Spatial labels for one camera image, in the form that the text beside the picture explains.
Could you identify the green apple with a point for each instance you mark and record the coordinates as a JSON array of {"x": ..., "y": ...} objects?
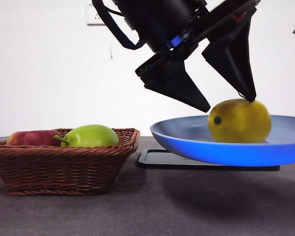
[{"x": 93, "y": 137}]

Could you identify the black cutting board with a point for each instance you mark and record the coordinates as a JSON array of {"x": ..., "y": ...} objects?
[{"x": 211, "y": 168}]

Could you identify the brown wicker basket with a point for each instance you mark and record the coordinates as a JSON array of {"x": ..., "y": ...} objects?
[{"x": 64, "y": 172}]

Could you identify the red apple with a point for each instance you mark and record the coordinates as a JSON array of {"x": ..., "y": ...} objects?
[{"x": 32, "y": 138}]

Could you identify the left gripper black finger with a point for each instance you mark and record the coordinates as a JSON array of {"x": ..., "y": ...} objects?
[
  {"x": 182, "y": 91},
  {"x": 236, "y": 66}
]

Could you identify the white wall socket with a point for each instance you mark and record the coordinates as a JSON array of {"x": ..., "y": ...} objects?
[{"x": 91, "y": 21}]

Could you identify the yellow lemon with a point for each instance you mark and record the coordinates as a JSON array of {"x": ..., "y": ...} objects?
[{"x": 238, "y": 123}]

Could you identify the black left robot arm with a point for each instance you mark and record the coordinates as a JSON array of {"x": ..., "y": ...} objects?
[{"x": 157, "y": 19}]

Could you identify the blue round plate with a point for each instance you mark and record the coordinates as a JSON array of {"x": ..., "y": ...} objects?
[{"x": 186, "y": 147}]

